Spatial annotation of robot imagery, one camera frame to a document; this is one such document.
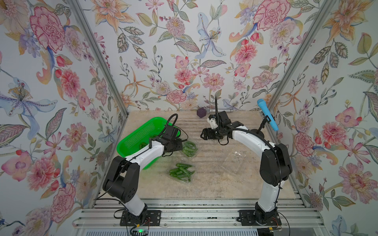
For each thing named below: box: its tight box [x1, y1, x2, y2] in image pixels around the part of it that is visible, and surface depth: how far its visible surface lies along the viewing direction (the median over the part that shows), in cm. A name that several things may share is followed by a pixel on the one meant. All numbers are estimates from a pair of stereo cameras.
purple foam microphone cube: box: [196, 107, 207, 118], surface depth 120 cm
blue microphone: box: [256, 98, 279, 132], surface depth 92 cm
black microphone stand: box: [250, 115, 272, 138], surface depth 98 cm
